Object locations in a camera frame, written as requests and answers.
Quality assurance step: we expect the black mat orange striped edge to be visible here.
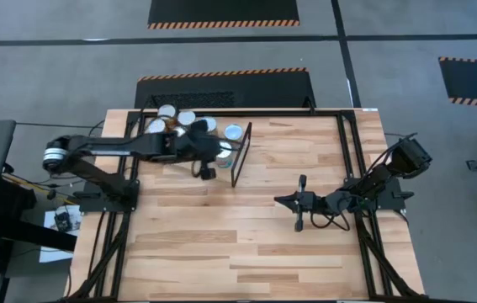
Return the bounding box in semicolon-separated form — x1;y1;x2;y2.
135;67;317;109
438;56;477;109
147;0;300;29

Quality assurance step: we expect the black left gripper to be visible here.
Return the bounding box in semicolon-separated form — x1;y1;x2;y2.
174;120;241;181

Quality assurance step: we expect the black aluminium table frame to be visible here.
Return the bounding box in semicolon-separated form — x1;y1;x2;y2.
67;108;427;303

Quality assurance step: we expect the white paper sheet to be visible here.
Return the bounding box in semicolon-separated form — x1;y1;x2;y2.
38;205;82;264

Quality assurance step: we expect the blue tomatoes label tin can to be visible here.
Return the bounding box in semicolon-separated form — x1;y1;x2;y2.
215;141;236;169
224;123;244;141

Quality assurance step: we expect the small black device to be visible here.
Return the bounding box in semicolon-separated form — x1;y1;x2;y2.
54;211;74;232

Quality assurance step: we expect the orange label tin can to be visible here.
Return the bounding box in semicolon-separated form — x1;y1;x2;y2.
147;118;167;135

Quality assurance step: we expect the black wire arch frame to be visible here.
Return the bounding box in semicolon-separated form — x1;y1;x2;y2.
230;121;253;189

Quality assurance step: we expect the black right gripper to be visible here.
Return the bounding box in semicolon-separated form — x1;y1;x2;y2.
274;174;323;232

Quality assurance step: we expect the black desk base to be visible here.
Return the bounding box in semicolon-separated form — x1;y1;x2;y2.
0;178;78;253

